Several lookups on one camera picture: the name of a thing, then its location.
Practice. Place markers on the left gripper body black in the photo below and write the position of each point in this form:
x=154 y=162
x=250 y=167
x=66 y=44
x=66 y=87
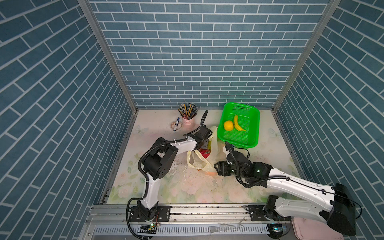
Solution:
x=201 y=142

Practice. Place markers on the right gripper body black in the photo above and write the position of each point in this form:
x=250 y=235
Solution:
x=232 y=170

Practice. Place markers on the yellow printed plastic bag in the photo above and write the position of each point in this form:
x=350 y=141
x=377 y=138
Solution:
x=204 y=159

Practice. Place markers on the yellow apple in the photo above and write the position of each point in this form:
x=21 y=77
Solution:
x=228 y=126

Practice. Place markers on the red dragon fruit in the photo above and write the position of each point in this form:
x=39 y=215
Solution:
x=205 y=153

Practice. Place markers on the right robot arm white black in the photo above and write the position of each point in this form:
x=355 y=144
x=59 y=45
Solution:
x=332 y=205

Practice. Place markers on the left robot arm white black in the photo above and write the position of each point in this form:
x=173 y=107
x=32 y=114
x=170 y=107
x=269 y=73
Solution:
x=157 y=161

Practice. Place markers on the pink pencil cup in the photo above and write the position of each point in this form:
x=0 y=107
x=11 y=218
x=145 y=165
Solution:
x=188 y=124

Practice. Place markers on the bundle of coloured pencils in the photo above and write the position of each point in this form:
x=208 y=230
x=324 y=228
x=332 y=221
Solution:
x=188 y=110

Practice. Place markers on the blue marker pen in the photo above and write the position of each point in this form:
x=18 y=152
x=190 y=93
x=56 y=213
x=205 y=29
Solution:
x=176 y=124

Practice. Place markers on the yellow banana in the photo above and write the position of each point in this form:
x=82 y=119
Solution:
x=237 y=126

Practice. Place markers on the green plastic basket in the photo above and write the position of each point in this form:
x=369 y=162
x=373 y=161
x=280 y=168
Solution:
x=249 y=119

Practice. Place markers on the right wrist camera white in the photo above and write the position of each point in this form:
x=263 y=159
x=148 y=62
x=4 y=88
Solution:
x=230 y=149

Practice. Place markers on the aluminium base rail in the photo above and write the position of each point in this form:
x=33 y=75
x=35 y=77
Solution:
x=184 y=220

